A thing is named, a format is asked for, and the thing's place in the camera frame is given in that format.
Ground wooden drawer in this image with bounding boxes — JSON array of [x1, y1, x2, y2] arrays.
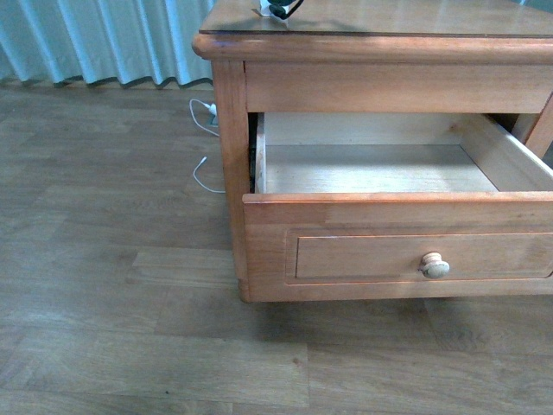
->
[[243, 112, 552, 302]]

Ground black charger cable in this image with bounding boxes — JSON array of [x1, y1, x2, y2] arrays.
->
[[258, 0, 306, 21]]

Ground white charger adapter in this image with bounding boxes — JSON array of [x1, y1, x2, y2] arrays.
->
[[251, 3, 272, 17]]

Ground open metal floor socket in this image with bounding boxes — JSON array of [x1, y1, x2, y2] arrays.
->
[[209, 115, 219, 127]]

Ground light wooden nightstand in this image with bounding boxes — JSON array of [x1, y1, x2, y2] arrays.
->
[[193, 1, 552, 302]]

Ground pale blue pleated curtain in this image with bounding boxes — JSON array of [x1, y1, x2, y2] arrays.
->
[[1, 0, 214, 85]]

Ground white floor cable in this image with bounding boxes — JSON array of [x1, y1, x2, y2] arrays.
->
[[189, 99, 226, 194]]

